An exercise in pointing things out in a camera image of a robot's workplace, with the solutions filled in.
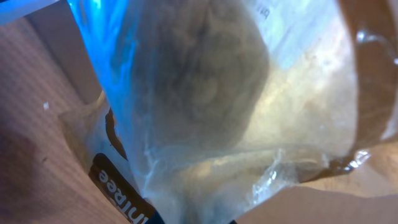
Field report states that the clear beige snack bag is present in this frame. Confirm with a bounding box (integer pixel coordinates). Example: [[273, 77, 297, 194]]
[[60, 0, 397, 223]]

